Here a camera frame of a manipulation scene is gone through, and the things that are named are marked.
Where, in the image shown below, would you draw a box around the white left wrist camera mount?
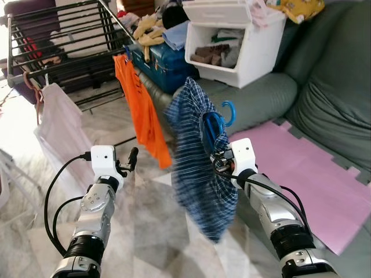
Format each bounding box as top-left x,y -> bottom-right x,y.
90,146 -> 119,180

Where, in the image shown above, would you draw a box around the black metal drying rack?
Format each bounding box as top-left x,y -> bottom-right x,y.
0,0 -> 137,111

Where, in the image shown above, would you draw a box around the beige yellow garment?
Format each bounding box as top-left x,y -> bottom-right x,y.
132,14 -> 169,61

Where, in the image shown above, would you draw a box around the black cloth bundle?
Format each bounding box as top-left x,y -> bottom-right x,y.
161,3 -> 189,30

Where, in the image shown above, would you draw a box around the pink mat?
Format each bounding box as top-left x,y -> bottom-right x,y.
229,120 -> 371,255

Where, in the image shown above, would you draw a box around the light blue garment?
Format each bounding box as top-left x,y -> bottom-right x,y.
162,26 -> 189,52

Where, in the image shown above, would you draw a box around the orange shirt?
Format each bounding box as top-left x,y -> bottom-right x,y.
113,55 -> 173,170

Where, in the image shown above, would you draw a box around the blue plaid garment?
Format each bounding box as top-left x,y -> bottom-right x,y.
165,77 -> 238,244

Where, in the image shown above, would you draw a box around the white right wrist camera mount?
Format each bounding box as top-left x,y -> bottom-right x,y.
230,138 -> 257,177

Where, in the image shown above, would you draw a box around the white shirt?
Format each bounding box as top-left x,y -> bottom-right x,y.
34,83 -> 96,197

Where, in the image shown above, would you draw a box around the white plastic storage bin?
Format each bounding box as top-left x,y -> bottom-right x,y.
181,0 -> 288,89

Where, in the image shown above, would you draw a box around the brown folded clothes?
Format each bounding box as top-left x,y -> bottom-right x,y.
191,45 -> 232,65

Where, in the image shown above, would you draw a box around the pink hanger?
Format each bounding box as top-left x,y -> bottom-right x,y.
23,72 -> 50,125

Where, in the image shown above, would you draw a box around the yellow patterned cloth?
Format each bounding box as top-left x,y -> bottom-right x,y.
267,0 -> 325,24

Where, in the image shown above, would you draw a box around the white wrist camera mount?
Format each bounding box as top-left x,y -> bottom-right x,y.
90,146 -> 119,180
230,138 -> 257,177

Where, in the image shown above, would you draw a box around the green leather sofa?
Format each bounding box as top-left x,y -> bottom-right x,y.
139,0 -> 371,278

